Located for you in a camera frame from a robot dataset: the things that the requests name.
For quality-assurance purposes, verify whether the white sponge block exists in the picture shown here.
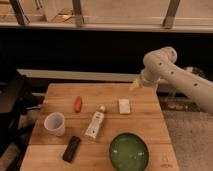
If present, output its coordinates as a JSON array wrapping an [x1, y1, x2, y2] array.
[[119, 99, 131, 114]]

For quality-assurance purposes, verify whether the black rectangular remote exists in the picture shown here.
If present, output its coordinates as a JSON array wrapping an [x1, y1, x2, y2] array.
[[62, 136, 81, 162]]

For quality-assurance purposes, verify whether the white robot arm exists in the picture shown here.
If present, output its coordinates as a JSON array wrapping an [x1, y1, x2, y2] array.
[[130, 46, 213, 115]]

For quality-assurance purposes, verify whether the dark chair at left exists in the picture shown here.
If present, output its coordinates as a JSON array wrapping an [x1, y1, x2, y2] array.
[[0, 75, 38, 157]]

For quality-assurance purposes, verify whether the orange carrot toy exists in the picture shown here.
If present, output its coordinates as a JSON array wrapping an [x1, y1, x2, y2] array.
[[74, 96, 82, 113]]

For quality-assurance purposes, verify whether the green round bowl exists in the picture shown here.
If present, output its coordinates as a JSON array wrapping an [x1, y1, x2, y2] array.
[[109, 133, 149, 171]]

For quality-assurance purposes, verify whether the white tube with cap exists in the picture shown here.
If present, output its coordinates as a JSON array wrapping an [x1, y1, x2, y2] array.
[[85, 106, 106, 139]]

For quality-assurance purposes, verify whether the white plastic cup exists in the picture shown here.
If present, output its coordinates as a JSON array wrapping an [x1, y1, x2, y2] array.
[[44, 112, 65, 136]]

